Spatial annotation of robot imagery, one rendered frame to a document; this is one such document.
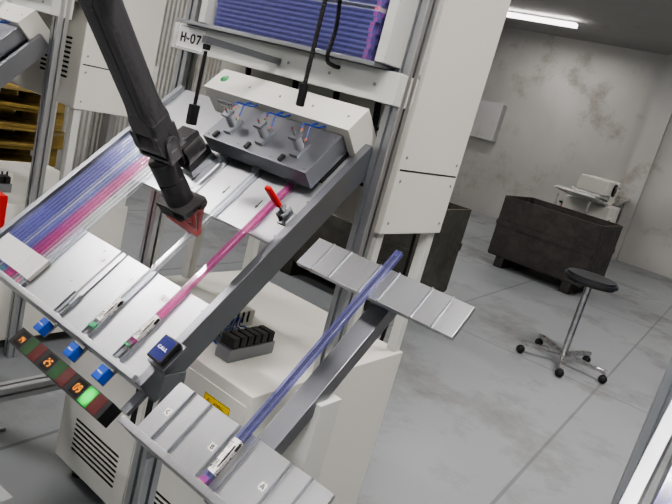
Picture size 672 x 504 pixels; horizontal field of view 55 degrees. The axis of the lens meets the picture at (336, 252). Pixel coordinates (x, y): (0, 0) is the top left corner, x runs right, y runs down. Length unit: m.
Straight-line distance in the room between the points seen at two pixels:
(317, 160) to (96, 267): 0.54
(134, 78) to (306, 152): 0.43
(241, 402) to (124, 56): 0.79
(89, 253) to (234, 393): 0.46
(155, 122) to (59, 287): 0.48
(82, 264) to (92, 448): 0.67
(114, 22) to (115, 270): 0.57
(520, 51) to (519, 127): 1.23
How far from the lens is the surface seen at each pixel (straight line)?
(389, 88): 1.43
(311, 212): 1.36
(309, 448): 1.12
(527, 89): 11.19
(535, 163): 11.00
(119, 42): 1.14
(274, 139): 1.50
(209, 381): 1.57
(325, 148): 1.42
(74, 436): 2.09
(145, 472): 1.30
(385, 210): 1.60
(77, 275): 1.52
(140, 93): 1.20
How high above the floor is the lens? 1.30
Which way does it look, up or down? 13 degrees down
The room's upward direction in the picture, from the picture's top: 15 degrees clockwise
